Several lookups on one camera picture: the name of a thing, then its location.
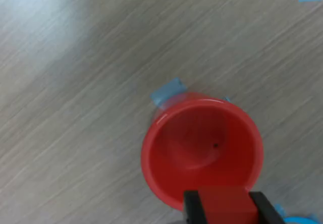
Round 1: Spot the blue plastic cup bin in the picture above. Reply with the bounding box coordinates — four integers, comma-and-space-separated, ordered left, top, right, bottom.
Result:
284, 216, 320, 224

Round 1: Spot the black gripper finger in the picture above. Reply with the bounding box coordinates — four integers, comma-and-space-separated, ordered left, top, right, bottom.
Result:
248, 191, 287, 224
183, 190, 210, 224

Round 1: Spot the red cube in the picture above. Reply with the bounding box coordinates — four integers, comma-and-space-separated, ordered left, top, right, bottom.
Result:
198, 186, 258, 224

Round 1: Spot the red plastic cup bin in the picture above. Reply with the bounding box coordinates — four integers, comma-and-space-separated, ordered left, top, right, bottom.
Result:
140, 92, 264, 212

